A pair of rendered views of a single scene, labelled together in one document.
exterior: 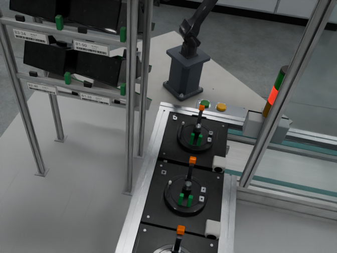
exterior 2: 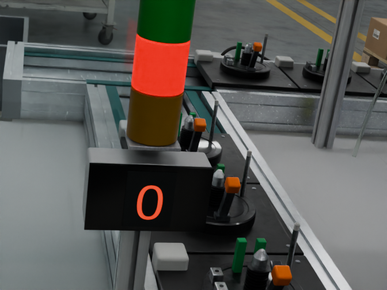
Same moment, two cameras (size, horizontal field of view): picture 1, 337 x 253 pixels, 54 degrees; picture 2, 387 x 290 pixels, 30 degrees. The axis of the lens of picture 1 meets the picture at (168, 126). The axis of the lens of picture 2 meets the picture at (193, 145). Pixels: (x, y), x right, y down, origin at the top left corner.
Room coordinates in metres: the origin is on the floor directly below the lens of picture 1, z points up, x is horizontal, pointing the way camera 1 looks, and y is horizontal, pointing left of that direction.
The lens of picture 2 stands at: (1.35, -0.46, 1.52)
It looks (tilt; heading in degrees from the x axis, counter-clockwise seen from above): 22 degrees down; 161
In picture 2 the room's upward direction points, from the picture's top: 8 degrees clockwise
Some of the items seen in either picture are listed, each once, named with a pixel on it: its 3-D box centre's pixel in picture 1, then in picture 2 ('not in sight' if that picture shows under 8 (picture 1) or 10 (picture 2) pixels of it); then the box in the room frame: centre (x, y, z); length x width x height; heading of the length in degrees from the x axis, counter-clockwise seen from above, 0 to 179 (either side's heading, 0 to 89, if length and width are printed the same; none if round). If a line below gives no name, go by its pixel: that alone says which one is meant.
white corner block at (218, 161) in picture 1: (218, 164); not in sight; (0.75, -0.20, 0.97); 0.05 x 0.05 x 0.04; 85
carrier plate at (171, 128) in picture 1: (194, 140); not in sight; (0.85, -0.11, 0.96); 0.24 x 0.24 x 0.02; 85
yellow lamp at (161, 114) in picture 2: (274, 108); (154, 113); (0.72, -0.29, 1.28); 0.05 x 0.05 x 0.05
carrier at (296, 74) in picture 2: not in sight; (329, 63); (-0.44, 0.53, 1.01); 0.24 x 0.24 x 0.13; 85
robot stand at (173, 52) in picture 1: (185, 72); not in sight; (1.28, -0.04, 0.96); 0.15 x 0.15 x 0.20; 43
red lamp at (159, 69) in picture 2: (280, 95); (160, 63); (0.72, -0.29, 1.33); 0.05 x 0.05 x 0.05
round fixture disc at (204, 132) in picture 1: (195, 137); not in sight; (0.85, -0.11, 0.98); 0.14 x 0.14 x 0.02
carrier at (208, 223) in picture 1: (187, 188); (257, 274); (0.60, -0.09, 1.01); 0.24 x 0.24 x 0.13; 85
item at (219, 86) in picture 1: (174, 94); not in sight; (1.24, -0.01, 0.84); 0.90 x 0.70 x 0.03; 43
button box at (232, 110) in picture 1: (219, 113); not in sight; (1.06, -0.21, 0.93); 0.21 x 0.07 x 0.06; 85
